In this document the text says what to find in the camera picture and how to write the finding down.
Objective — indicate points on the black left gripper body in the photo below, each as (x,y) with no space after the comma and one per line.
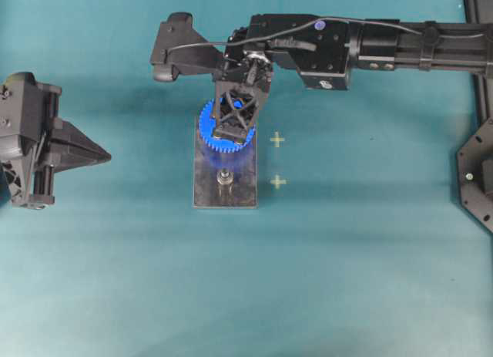
(28,108)

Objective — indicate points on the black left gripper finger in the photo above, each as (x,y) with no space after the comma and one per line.
(66,134)
(61,162)

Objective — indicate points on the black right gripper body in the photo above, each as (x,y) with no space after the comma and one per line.
(246,64)

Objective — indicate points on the teal table mat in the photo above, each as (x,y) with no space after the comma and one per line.
(358,245)

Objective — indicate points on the black lattice right gripper finger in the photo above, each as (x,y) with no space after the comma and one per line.
(236,109)

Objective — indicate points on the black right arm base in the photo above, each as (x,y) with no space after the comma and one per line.
(474,162)

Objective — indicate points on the threaded steel shaft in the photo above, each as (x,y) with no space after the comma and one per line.
(225,180)

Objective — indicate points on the grey metal base plate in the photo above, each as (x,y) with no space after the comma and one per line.
(206,164)

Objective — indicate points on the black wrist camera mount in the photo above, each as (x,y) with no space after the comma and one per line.
(169,62)

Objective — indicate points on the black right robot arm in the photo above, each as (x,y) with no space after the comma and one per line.
(324,50)

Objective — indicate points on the large blue plastic gear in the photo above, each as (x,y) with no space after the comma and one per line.
(206,126)

